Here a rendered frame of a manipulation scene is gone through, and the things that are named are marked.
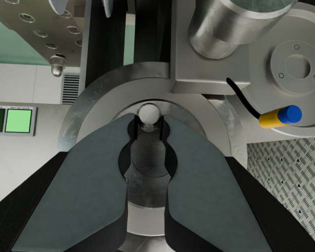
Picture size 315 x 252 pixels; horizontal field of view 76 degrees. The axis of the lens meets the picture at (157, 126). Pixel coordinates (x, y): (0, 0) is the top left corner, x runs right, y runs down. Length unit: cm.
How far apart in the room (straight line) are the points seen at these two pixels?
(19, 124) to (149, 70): 43
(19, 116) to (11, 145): 7
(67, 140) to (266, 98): 16
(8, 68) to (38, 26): 315
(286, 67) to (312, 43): 4
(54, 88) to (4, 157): 268
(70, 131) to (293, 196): 26
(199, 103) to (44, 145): 43
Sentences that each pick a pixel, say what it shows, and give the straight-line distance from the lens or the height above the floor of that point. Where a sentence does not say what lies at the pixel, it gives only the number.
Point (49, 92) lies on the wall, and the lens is 323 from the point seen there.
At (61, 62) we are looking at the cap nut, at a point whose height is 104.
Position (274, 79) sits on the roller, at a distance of 20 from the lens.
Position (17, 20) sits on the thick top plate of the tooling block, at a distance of 46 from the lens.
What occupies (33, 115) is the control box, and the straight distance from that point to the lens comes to 55.
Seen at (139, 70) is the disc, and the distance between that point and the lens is 17.
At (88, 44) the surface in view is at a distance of 19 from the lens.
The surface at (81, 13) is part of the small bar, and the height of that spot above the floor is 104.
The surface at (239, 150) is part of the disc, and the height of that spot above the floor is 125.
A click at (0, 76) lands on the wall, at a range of 361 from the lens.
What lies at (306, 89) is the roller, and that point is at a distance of 21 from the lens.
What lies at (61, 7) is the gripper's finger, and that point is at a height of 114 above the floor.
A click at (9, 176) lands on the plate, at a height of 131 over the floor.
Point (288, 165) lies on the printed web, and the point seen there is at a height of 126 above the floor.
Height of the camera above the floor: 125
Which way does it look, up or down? 8 degrees down
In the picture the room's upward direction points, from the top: 178 degrees counter-clockwise
